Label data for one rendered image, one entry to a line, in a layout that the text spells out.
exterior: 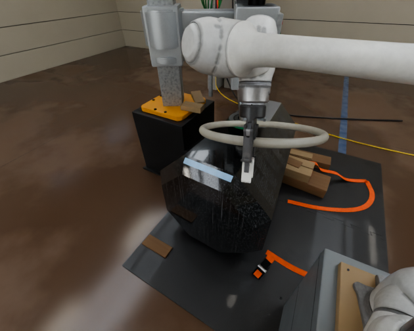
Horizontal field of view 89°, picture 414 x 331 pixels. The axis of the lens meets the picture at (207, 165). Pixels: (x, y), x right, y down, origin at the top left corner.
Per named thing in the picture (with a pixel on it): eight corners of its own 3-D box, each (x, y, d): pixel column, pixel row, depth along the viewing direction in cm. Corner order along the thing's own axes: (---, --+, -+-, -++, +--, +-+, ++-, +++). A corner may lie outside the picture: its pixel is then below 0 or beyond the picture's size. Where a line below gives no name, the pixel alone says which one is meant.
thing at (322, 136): (204, 124, 110) (204, 119, 110) (300, 127, 107) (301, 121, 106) (190, 146, 64) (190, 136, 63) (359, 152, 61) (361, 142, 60)
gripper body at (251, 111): (265, 104, 56) (261, 138, 59) (267, 103, 64) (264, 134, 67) (237, 103, 59) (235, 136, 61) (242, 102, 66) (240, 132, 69)
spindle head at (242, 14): (230, 75, 160) (234, 0, 131) (259, 75, 159) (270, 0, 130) (230, 94, 133) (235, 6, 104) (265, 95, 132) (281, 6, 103)
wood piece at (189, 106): (180, 110, 198) (180, 105, 194) (185, 105, 205) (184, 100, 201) (200, 114, 192) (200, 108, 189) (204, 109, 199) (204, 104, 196)
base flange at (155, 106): (139, 110, 208) (138, 106, 204) (169, 92, 239) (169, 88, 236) (180, 122, 189) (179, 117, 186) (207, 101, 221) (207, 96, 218)
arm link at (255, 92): (272, 83, 62) (270, 104, 64) (241, 83, 65) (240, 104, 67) (271, 81, 54) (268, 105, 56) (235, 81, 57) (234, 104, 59)
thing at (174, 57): (140, 65, 183) (128, 5, 156) (165, 55, 205) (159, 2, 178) (173, 70, 169) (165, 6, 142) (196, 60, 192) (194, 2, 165)
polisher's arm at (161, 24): (142, 50, 165) (135, 10, 148) (149, 41, 191) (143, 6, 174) (237, 48, 167) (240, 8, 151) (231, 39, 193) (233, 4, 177)
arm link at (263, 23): (250, 83, 67) (221, 81, 58) (253, 26, 62) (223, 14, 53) (282, 82, 59) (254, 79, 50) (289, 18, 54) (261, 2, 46)
